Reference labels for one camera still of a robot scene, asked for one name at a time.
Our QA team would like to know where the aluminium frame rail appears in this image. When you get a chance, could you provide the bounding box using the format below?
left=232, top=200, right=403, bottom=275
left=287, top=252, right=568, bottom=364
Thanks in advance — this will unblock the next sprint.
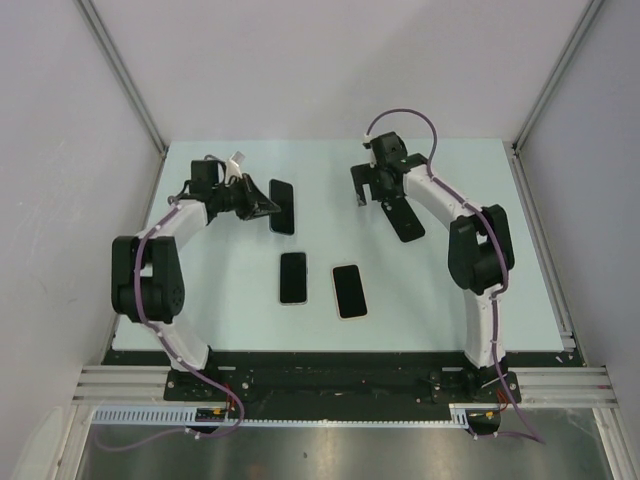
left=513, top=367, right=618, bottom=409
left=73, top=365, right=169, bottom=405

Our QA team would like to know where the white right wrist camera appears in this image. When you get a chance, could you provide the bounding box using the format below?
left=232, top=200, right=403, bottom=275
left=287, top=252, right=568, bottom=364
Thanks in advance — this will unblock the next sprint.
left=362, top=134, right=376, bottom=168

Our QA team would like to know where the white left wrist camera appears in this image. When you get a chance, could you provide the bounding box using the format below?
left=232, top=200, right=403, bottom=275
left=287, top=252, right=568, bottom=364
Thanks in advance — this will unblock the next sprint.
left=225, top=151, right=245, bottom=185

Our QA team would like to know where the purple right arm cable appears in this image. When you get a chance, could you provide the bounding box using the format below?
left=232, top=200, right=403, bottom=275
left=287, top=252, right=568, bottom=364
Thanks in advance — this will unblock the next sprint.
left=364, top=107, right=544, bottom=444

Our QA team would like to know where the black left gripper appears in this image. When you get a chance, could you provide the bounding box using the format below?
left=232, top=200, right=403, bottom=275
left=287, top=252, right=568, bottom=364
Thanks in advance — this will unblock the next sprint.
left=212, top=174, right=280, bottom=221

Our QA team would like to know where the teal blue phone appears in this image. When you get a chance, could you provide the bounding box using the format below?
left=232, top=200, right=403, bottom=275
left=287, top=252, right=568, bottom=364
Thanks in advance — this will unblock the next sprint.
left=269, top=179, right=295, bottom=236

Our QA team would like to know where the aluminium corner post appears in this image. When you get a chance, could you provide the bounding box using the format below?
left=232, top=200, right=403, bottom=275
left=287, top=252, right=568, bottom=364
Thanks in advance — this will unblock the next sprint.
left=511, top=0, right=608, bottom=154
left=74, top=0, right=168, bottom=159

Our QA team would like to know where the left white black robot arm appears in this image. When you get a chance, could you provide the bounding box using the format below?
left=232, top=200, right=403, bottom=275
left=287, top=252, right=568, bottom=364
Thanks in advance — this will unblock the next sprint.
left=111, top=152, right=281, bottom=400

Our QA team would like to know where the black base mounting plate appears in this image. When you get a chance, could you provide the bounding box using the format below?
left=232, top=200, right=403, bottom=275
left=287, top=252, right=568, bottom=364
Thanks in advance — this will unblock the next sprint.
left=102, top=351, right=585, bottom=420

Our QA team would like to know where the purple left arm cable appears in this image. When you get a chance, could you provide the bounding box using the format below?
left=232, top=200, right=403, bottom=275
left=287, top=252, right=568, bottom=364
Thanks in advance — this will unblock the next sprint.
left=133, top=202, right=246, bottom=421

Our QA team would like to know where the aluminium frame rail left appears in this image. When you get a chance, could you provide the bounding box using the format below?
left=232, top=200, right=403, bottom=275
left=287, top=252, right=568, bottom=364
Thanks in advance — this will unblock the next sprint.
left=73, top=365, right=169, bottom=405

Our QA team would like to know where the left aluminium corner post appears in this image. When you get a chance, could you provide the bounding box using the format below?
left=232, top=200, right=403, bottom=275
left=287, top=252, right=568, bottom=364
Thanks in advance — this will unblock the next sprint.
left=74, top=0, right=168, bottom=159

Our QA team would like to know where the white slotted cable duct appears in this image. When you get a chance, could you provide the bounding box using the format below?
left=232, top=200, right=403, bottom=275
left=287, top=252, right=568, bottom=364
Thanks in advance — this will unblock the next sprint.
left=92, top=405, right=501, bottom=429

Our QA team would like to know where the beige phone case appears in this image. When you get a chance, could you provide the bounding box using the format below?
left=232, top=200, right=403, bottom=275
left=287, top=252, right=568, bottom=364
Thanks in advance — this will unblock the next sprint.
left=331, top=264, right=370, bottom=321

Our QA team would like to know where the black phone camera side up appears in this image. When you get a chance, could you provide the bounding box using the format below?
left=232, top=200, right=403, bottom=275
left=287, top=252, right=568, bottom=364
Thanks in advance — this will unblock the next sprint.
left=382, top=198, right=426, bottom=243

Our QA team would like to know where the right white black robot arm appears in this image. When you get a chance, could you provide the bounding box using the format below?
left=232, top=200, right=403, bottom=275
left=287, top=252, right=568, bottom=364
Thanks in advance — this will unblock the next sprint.
left=350, top=132, right=515, bottom=401

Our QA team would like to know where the clear magsafe phone case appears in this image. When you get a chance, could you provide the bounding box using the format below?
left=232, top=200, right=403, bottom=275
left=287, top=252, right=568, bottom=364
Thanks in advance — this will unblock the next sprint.
left=278, top=251, right=309, bottom=306

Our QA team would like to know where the aluminium frame rail front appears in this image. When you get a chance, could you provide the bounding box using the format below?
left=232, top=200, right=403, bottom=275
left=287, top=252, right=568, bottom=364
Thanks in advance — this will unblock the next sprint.
left=513, top=367, right=618, bottom=409

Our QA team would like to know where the right aluminium corner post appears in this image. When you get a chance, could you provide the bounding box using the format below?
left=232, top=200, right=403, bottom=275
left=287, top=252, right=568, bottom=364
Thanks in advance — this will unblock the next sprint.
left=511, top=0, right=608, bottom=154

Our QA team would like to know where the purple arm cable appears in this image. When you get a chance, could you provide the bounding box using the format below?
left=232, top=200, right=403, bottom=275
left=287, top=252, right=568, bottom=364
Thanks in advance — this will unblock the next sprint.
left=364, top=107, right=544, bottom=444
left=133, top=202, right=246, bottom=421

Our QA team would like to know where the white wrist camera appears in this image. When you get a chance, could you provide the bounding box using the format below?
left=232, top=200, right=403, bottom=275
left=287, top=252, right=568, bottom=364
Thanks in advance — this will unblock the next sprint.
left=362, top=134, right=376, bottom=168
left=225, top=151, right=245, bottom=185

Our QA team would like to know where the black phone screen up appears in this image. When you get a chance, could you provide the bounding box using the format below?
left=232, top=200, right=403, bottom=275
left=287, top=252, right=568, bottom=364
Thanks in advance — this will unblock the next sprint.
left=279, top=252, right=308, bottom=304

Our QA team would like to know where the black phone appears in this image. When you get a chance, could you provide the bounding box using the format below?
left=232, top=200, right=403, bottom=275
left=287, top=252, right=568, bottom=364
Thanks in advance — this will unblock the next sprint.
left=332, top=265, right=368, bottom=318

